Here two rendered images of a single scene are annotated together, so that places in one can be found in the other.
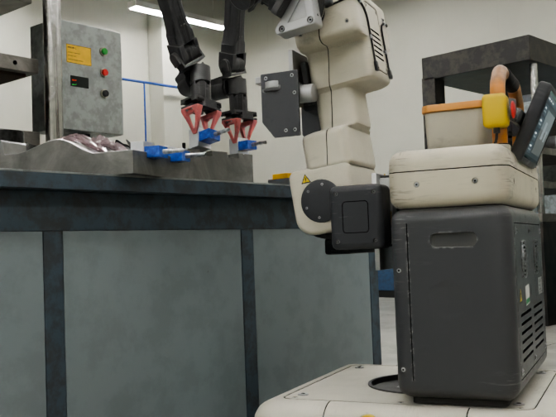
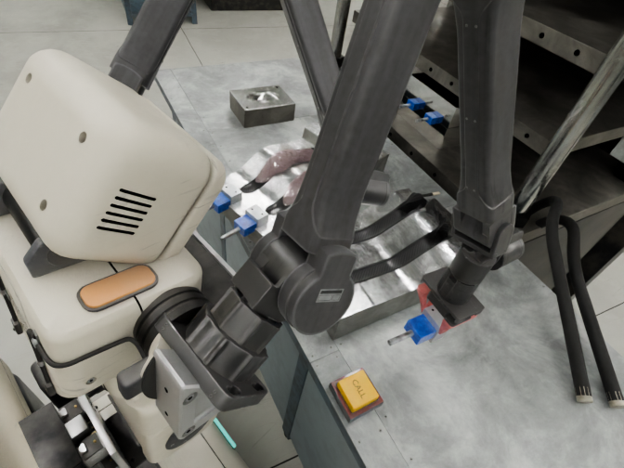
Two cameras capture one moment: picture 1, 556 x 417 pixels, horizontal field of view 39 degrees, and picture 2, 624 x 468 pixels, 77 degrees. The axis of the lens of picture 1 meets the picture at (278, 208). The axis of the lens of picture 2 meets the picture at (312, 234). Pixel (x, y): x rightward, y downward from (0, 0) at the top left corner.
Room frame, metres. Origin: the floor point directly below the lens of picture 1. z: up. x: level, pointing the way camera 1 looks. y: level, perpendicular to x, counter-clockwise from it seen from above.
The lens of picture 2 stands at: (2.33, -0.39, 1.58)
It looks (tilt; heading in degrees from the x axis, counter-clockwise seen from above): 46 degrees down; 104
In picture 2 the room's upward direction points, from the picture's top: 11 degrees clockwise
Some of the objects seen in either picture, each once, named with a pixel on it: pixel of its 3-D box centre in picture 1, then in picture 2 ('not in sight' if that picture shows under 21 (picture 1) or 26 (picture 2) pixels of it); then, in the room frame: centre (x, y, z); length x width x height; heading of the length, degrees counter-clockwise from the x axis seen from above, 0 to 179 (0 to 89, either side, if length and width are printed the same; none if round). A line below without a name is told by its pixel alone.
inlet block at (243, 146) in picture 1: (250, 145); (415, 331); (2.45, 0.08, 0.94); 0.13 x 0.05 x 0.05; 49
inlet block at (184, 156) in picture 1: (182, 155); (241, 227); (1.99, 0.23, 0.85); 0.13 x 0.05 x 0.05; 67
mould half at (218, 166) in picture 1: (161, 167); (395, 249); (2.37, 0.34, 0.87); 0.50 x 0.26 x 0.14; 50
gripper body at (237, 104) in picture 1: (238, 106); (457, 285); (2.48, 0.11, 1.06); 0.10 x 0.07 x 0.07; 139
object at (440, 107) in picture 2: not in sight; (469, 103); (2.47, 1.31, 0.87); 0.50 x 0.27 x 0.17; 50
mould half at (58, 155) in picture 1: (78, 162); (301, 175); (2.04, 0.51, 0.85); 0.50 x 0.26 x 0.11; 67
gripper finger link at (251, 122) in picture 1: (242, 129); (446, 313); (2.49, 0.10, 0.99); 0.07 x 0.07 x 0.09; 49
